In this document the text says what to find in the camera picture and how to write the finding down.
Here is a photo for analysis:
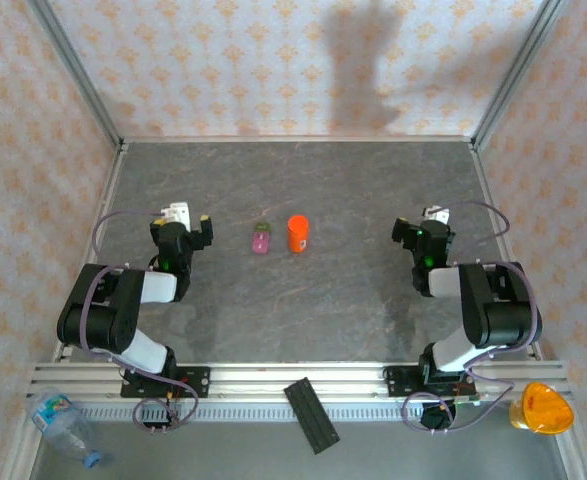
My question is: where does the pink and green pill organizer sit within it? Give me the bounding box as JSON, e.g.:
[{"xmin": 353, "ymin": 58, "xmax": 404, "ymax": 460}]
[{"xmin": 250, "ymin": 221, "xmax": 274, "ymax": 256}]

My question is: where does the orange pill bottle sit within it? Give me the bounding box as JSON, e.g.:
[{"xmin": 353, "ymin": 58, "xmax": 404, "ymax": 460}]
[{"xmin": 286, "ymin": 214, "xmax": 310, "ymax": 255}]

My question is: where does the black connector box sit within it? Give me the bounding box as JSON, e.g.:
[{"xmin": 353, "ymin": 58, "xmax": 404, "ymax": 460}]
[
  {"xmin": 419, "ymin": 402, "xmax": 457, "ymax": 431},
  {"xmin": 141, "ymin": 399, "xmax": 174, "ymax": 430}
]

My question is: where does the orange translucent cup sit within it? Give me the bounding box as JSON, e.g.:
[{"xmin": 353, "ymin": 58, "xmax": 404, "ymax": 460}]
[{"xmin": 508, "ymin": 381, "xmax": 575, "ymax": 435}]

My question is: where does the clear plastic water bottle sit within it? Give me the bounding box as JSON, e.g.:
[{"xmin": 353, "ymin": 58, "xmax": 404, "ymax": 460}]
[{"xmin": 25, "ymin": 387, "xmax": 105, "ymax": 470}]

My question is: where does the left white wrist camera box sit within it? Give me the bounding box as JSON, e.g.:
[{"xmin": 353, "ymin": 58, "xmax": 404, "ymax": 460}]
[{"xmin": 161, "ymin": 201, "xmax": 192, "ymax": 227}]

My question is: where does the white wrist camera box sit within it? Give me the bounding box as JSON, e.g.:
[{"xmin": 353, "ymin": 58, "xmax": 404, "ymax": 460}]
[
  {"xmin": 422, "ymin": 205, "xmax": 451, "ymax": 226},
  {"xmin": 161, "ymin": 201, "xmax": 192, "ymax": 227}
]

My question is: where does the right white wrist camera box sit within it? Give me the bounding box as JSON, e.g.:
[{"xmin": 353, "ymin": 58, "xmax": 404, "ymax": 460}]
[{"xmin": 422, "ymin": 205, "xmax": 451, "ymax": 226}]

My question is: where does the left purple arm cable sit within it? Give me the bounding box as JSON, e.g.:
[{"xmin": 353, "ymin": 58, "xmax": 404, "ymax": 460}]
[{"xmin": 75, "ymin": 208, "xmax": 199, "ymax": 432}]

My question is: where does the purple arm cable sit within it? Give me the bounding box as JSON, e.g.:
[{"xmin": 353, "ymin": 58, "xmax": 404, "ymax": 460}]
[
  {"xmin": 75, "ymin": 208, "xmax": 199, "ymax": 432},
  {"xmin": 401, "ymin": 200, "xmax": 544, "ymax": 434}
]

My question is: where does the aluminium table side rail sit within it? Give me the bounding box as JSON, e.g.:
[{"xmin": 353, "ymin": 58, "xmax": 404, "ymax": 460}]
[
  {"xmin": 470, "ymin": 142, "xmax": 544, "ymax": 361},
  {"xmin": 52, "ymin": 142, "xmax": 129, "ymax": 364}
]

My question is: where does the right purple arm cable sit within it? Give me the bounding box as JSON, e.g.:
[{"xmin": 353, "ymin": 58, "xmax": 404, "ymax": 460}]
[{"xmin": 401, "ymin": 200, "xmax": 544, "ymax": 434}]

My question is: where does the aluminium table end rail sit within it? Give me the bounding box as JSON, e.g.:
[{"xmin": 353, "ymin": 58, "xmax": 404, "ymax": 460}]
[{"xmin": 120, "ymin": 134, "xmax": 477, "ymax": 146}]

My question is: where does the left black mount plate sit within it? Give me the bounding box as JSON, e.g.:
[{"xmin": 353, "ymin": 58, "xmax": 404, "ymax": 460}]
[{"xmin": 120, "ymin": 366, "xmax": 211, "ymax": 400}]

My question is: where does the black mount plate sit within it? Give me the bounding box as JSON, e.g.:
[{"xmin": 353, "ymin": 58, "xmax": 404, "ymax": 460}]
[
  {"xmin": 120, "ymin": 366, "xmax": 211, "ymax": 400},
  {"xmin": 383, "ymin": 364, "xmax": 477, "ymax": 400}
]

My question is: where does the right black mount plate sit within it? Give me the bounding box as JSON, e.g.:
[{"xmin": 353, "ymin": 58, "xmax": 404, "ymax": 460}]
[{"xmin": 383, "ymin": 364, "xmax": 477, "ymax": 400}]

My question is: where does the long aluminium base rail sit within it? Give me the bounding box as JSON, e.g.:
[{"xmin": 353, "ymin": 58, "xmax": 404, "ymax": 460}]
[{"xmin": 27, "ymin": 360, "xmax": 572, "ymax": 401}]

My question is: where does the aluminium frame post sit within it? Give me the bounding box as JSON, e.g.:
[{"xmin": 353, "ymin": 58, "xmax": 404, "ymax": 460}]
[
  {"xmin": 472, "ymin": 0, "xmax": 572, "ymax": 149},
  {"xmin": 27, "ymin": 0, "xmax": 124, "ymax": 146}
]

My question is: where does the slotted white cable duct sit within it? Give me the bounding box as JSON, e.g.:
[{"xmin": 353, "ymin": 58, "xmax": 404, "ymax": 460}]
[{"xmin": 75, "ymin": 403, "xmax": 427, "ymax": 424}]

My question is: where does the black rail piece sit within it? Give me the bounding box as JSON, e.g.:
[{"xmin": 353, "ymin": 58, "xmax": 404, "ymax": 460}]
[{"xmin": 283, "ymin": 377, "xmax": 341, "ymax": 455}]

